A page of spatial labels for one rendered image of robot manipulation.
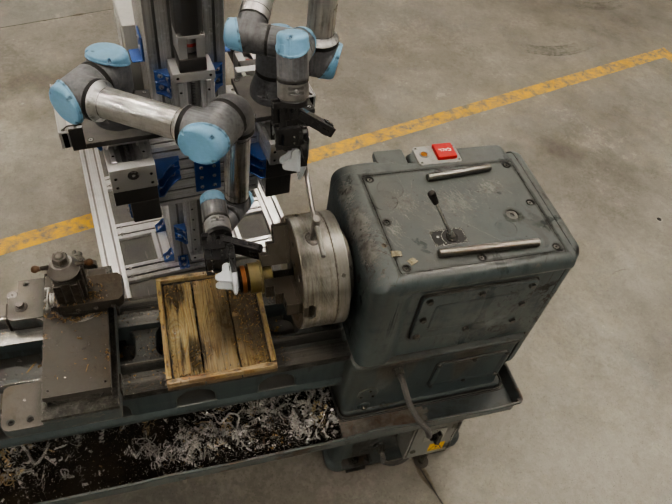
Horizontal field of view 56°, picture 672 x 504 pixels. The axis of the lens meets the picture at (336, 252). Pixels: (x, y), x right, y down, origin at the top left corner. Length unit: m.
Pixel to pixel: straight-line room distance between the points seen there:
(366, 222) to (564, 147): 2.74
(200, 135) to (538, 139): 2.95
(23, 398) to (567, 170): 3.24
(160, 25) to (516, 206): 1.19
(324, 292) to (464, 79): 3.13
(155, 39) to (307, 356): 1.08
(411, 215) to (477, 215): 0.18
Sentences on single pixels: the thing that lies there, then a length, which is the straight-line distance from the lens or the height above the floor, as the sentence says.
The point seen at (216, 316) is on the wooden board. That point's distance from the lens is 1.88.
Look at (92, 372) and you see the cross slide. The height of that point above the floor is 0.97.
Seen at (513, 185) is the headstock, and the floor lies 1.26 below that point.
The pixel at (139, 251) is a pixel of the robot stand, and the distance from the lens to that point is 2.94.
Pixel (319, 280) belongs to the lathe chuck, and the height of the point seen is 1.19.
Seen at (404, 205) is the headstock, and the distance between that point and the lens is 1.71.
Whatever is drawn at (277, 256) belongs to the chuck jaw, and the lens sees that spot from 1.70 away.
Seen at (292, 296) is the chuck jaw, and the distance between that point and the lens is 1.64.
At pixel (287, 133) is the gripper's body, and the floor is 1.47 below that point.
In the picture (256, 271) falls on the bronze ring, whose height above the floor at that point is 1.12.
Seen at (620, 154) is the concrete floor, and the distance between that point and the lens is 4.40.
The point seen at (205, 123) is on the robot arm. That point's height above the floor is 1.43.
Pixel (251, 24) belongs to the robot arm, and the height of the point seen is 1.62.
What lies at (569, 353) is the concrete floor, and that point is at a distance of 3.20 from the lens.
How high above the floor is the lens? 2.45
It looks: 50 degrees down
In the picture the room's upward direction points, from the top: 10 degrees clockwise
